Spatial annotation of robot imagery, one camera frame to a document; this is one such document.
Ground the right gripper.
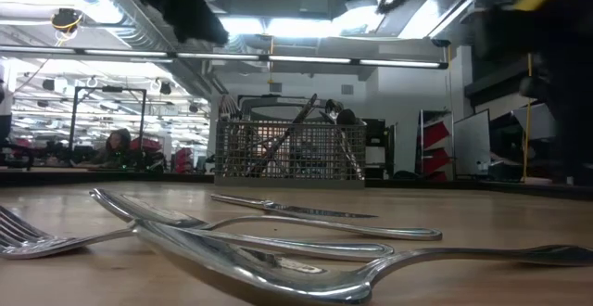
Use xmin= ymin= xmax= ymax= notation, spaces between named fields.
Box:
xmin=470 ymin=4 xmax=593 ymax=75

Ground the silver table knife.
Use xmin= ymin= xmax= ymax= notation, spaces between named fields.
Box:
xmin=245 ymin=93 xmax=320 ymax=177
xmin=209 ymin=192 xmax=380 ymax=221

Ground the grey tilted panel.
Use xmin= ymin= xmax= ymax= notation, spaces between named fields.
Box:
xmin=511 ymin=102 xmax=557 ymax=141

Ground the long ceiling light bar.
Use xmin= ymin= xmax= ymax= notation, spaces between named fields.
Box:
xmin=0 ymin=44 xmax=449 ymax=70

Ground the white board panel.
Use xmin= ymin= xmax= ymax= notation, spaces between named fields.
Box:
xmin=452 ymin=108 xmax=492 ymax=178

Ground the white shelf with red bins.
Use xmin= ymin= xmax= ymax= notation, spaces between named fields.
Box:
xmin=418 ymin=108 xmax=454 ymax=183

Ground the red machine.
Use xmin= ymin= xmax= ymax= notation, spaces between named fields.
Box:
xmin=129 ymin=136 xmax=166 ymax=173

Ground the person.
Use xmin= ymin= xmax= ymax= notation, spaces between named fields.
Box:
xmin=76 ymin=128 xmax=135 ymax=171

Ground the grey mesh cutlery basket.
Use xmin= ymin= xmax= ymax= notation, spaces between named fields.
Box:
xmin=213 ymin=93 xmax=368 ymax=190

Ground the yellow cable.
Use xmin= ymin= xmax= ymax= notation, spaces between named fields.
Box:
xmin=522 ymin=51 xmax=534 ymax=183

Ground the black gantry frame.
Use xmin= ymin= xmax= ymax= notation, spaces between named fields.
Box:
xmin=69 ymin=85 xmax=148 ymax=171

